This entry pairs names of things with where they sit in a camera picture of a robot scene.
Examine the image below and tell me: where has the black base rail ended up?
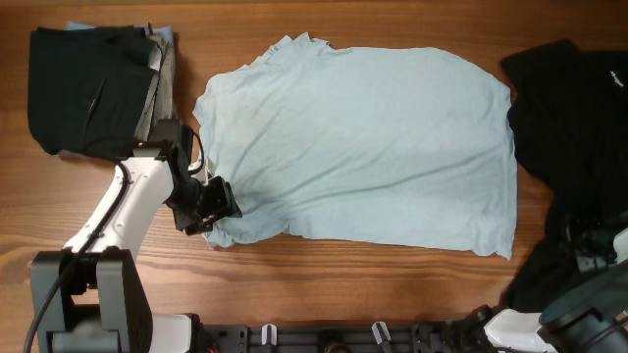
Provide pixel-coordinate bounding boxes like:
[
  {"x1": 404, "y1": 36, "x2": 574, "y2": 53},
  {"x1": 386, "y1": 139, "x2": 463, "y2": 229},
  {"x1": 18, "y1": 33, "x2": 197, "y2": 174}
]
[{"x1": 195, "y1": 322, "x2": 496, "y2": 353}]

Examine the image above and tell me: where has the folded black garment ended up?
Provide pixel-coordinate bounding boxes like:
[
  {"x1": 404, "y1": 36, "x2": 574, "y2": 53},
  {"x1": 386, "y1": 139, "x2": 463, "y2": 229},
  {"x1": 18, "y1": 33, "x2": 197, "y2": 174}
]
[{"x1": 27, "y1": 26, "x2": 158, "y2": 160}]

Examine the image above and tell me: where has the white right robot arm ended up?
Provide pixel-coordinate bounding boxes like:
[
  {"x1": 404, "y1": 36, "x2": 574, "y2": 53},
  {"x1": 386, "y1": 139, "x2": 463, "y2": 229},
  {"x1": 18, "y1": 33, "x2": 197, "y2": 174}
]
[{"x1": 484, "y1": 212, "x2": 627, "y2": 353}]

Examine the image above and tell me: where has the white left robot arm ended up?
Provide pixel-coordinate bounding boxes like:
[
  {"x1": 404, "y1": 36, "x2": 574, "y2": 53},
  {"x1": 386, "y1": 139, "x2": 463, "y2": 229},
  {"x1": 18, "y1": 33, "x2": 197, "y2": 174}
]
[{"x1": 24, "y1": 141, "x2": 241, "y2": 352}]

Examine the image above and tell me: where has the light blue t-shirt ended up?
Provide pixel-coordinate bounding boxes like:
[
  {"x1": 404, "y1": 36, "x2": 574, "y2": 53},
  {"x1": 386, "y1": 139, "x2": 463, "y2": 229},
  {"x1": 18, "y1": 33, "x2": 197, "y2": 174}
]
[{"x1": 193, "y1": 34, "x2": 517, "y2": 258}]

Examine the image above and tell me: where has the black clothes pile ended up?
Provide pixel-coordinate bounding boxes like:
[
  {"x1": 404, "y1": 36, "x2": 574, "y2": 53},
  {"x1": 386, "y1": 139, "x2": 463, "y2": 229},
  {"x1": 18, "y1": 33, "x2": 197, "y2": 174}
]
[{"x1": 501, "y1": 39, "x2": 627, "y2": 313}]

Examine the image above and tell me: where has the folded grey garment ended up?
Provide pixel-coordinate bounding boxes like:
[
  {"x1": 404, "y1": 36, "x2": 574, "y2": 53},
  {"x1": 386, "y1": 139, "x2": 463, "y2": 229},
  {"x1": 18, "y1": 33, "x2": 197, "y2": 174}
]
[{"x1": 134, "y1": 33, "x2": 179, "y2": 140}]

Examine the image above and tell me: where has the folded light blue garment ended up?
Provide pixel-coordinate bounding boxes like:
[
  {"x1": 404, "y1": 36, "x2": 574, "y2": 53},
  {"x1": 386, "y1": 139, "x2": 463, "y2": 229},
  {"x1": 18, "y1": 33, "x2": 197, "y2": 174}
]
[{"x1": 65, "y1": 22, "x2": 176, "y2": 46}]

